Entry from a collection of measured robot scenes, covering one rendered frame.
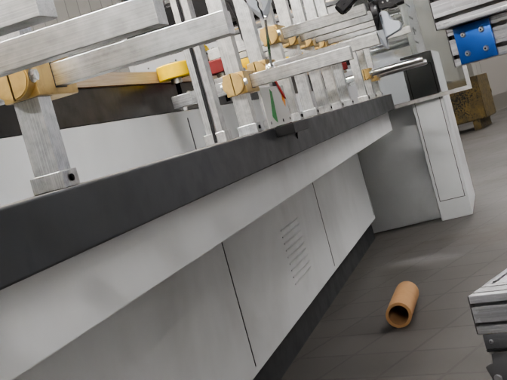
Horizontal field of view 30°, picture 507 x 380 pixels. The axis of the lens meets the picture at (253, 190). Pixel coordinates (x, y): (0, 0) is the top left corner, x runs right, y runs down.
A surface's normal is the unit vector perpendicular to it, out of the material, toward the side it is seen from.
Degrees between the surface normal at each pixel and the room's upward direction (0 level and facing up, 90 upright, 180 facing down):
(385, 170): 90
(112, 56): 90
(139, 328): 90
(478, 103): 90
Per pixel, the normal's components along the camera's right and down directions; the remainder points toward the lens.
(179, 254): 0.93, -0.24
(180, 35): -0.24, 0.13
